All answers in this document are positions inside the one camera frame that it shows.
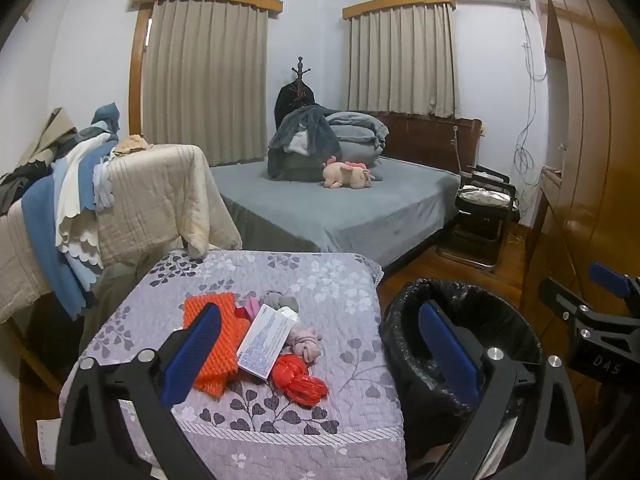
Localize hanging wall cables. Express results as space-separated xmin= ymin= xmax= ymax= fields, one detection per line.
xmin=512 ymin=7 xmax=548 ymax=181

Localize white printed carton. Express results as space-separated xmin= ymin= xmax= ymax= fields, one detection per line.
xmin=236 ymin=305 xmax=301 ymax=378

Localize floral grey quilt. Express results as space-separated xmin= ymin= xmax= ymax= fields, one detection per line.
xmin=59 ymin=249 xmax=408 ymax=480

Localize grey-blue cloth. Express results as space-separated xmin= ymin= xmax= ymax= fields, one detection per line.
xmin=90 ymin=102 xmax=122 ymax=136

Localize orange foam net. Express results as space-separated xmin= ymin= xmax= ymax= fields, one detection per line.
xmin=182 ymin=292 xmax=251 ymax=398

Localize dark grey fluffy blanket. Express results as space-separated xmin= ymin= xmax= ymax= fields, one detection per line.
xmin=267 ymin=104 xmax=343 ymax=181

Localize beige quilt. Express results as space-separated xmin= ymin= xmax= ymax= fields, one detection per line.
xmin=0 ymin=144 xmax=244 ymax=323

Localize khaki cloth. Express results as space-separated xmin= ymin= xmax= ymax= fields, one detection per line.
xmin=17 ymin=107 xmax=78 ymax=168

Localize dark wooden headboard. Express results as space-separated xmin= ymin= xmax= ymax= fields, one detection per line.
xmin=367 ymin=111 xmax=483 ymax=176

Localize grey-green folded blanket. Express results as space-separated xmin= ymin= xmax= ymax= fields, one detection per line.
xmin=277 ymin=152 xmax=331 ymax=181

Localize brown wooden wardrobe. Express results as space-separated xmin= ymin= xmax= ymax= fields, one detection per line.
xmin=520 ymin=0 xmax=640 ymax=411

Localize peach crumpled cloth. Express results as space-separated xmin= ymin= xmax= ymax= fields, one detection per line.
xmin=112 ymin=134 xmax=153 ymax=157

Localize brown wooden window frame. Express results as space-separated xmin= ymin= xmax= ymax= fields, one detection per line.
xmin=128 ymin=2 xmax=155 ymax=136

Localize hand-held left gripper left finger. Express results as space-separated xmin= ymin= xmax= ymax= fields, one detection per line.
xmin=56 ymin=302 xmax=223 ymax=480

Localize dark cloth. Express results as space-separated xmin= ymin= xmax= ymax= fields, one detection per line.
xmin=0 ymin=162 xmax=56 ymax=216

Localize dark wooden coat rack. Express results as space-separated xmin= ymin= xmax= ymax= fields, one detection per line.
xmin=291 ymin=56 xmax=313 ymax=106

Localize black-lined waste bin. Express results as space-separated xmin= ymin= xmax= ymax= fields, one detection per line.
xmin=379 ymin=277 xmax=547 ymax=466

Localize black metal chair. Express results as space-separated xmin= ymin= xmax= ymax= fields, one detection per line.
xmin=437 ymin=165 xmax=521 ymax=273

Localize grey folded duvet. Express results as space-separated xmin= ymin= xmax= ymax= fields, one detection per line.
xmin=325 ymin=110 xmax=390 ymax=163

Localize pink plush toy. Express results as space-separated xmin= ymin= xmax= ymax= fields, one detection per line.
xmin=321 ymin=156 xmax=376 ymax=191

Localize white striped cloth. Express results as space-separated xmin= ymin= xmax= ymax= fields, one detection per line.
xmin=492 ymin=417 xmax=517 ymax=466

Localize bed with grey sheet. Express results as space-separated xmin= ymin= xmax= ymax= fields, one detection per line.
xmin=210 ymin=155 xmax=463 ymax=271

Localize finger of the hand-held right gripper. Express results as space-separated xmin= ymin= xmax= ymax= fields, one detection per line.
xmin=538 ymin=276 xmax=608 ymax=333
xmin=589 ymin=261 xmax=640 ymax=311

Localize white chair cushion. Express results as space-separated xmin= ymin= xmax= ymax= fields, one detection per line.
xmin=459 ymin=185 xmax=516 ymax=208

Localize grey cloth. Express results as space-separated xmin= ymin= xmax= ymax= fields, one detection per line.
xmin=262 ymin=290 xmax=301 ymax=316

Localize beige curtain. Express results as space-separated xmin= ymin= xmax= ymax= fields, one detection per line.
xmin=347 ymin=2 xmax=461 ymax=120
xmin=141 ymin=0 xmax=271 ymax=167

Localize dark jacket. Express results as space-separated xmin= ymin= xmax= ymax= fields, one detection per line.
xmin=274 ymin=82 xmax=318 ymax=136

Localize white paper sheet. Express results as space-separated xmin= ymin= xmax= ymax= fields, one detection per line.
xmin=37 ymin=417 xmax=60 ymax=471

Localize white folded cloth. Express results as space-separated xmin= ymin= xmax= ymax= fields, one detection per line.
xmin=287 ymin=132 xmax=313 ymax=156

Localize blue and white scalloped cloth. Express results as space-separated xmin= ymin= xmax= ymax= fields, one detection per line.
xmin=20 ymin=132 xmax=121 ymax=318

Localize headboard cable with plug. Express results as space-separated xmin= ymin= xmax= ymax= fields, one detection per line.
xmin=451 ymin=124 xmax=465 ymax=176

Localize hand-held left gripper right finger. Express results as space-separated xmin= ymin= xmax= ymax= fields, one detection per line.
xmin=417 ymin=300 xmax=586 ymax=480

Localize pale pink cloth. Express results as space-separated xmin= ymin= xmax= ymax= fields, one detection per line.
xmin=286 ymin=324 xmax=323 ymax=363

